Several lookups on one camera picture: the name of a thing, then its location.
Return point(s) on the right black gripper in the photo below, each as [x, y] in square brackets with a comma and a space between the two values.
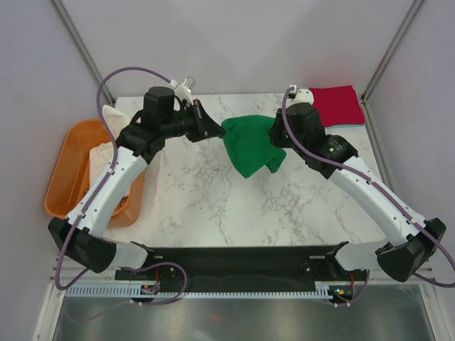
[274, 131]

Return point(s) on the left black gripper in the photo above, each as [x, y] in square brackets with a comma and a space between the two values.
[206, 128]

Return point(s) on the green t shirt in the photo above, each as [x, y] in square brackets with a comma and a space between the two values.
[248, 145]

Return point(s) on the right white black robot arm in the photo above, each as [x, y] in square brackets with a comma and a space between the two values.
[410, 238]

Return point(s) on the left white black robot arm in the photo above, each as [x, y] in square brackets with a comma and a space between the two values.
[79, 235]

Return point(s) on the folded red t shirt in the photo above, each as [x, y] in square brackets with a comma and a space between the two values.
[338, 106]

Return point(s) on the folded light blue t shirt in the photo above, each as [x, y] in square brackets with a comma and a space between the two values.
[344, 126]

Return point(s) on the white crumpled t shirt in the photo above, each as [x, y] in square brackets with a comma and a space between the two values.
[102, 153]

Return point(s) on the orange plastic basket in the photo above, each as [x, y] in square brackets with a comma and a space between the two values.
[70, 180]

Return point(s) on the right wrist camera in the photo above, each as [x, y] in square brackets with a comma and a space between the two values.
[301, 95]

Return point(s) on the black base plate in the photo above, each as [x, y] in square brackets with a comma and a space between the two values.
[282, 267]

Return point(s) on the white slotted cable duct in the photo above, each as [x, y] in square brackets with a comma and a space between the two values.
[144, 290]

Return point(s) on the right aluminium corner post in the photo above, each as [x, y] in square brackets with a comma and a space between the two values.
[398, 37]

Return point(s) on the aluminium corner post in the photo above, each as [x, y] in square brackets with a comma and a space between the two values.
[76, 39]
[398, 37]

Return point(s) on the left aluminium corner post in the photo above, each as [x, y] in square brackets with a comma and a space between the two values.
[76, 39]

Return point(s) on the aluminium frame rail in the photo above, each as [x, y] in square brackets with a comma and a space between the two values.
[70, 269]

